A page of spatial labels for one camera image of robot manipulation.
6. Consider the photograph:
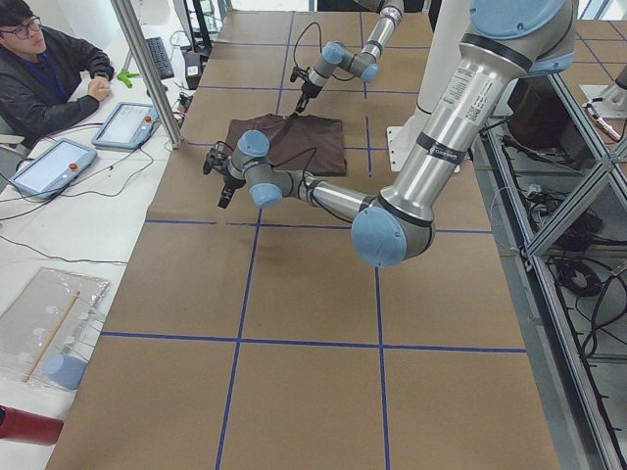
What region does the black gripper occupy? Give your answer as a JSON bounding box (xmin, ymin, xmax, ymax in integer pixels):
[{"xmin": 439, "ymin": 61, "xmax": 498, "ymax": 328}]
[
  {"xmin": 290, "ymin": 66, "xmax": 321, "ymax": 114},
  {"xmin": 203, "ymin": 141, "xmax": 244, "ymax": 209}
]

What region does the dark brown t-shirt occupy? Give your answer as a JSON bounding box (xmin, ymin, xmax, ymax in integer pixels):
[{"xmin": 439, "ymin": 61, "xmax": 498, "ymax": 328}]
[{"xmin": 225, "ymin": 114, "xmax": 347, "ymax": 176}]

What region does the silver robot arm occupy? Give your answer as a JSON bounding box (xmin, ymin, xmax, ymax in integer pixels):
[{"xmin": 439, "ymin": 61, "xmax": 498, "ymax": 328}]
[
  {"xmin": 290, "ymin": 0, "xmax": 405, "ymax": 114},
  {"xmin": 203, "ymin": 1, "xmax": 578, "ymax": 266}
]

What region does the far teach pendant tablet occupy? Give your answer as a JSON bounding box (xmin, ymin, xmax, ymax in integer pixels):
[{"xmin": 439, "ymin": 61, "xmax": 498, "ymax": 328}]
[{"xmin": 91, "ymin": 102, "xmax": 159, "ymax": 151}]

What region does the teach pendant tablet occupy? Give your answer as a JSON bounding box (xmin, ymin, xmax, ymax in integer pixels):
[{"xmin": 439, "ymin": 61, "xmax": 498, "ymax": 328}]
[
  {"xmin": 9, "ymin": 138, "xmax": 97, "ymax": 200},
  {"xmin": 91, "ymin": 102, "xmax": 159, "ymax": 151}
]

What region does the black keyboard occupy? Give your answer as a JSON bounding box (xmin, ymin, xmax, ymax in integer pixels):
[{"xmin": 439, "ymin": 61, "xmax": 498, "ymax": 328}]
[{"xmin": 145, "ymin": 37, "xmax": 174, "ymax": 80}]

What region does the green toy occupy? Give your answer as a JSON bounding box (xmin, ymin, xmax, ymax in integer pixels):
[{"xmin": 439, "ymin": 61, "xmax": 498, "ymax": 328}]
[{"xmin": 116, "ymin": 69, "xmax": 140, "ymax": 88}]

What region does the near teach pendant tablet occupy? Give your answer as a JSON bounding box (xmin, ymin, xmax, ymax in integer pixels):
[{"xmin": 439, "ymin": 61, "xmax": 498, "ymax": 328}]
[{"xmin": 9, "ymin": 138, "xmax": 97, "ymax": 200}]

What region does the wooden stick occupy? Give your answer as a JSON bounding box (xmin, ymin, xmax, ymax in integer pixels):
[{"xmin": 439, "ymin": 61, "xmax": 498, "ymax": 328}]
[{"xmin": 22, "ymin": 291, "xmax": 80, "ymax": 383}]

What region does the seated person in black jacket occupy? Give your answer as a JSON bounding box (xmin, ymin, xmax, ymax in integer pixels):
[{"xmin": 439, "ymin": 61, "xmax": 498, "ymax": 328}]
[{"xmin": 1, "ymin": 1, "xmax": 115, "ymax": 150}]

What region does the clear plastic bag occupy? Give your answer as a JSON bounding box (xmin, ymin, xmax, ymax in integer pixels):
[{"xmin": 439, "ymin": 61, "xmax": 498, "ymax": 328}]
[{"xmin": 1, "ymin": 268, "xmax": 110, "ymax": 391}]

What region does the light blue cup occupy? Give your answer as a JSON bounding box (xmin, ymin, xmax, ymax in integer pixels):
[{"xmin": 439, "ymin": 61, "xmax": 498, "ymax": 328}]
[{"xmin": 43, "ymin": 353, "xmax": 87, "ymax": 391}]

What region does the red cylinder bottle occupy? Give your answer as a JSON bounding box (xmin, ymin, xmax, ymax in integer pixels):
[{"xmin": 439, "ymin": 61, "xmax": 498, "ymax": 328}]
[{"xmin": 1, "ymin": 405, "xmax": 64, "ymax": 447}]

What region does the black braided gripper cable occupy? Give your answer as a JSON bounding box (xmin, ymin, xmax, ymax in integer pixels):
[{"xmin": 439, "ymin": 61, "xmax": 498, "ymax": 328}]
[{"xmin": 292, "ymin": 21, "xmax": 324, "ymax": 74}]

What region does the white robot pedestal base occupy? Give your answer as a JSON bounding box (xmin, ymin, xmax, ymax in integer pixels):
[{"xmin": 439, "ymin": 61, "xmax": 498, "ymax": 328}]
[{"xmin": 386, "ymin": 0, "xmax": 470, "ymax": 172}]

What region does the aluminium frame post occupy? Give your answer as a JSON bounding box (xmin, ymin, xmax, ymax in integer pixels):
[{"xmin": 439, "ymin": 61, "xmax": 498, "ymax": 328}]
[{"xmin": 111, "ymin": 0, "xmax": 182, "ymax": 149}]

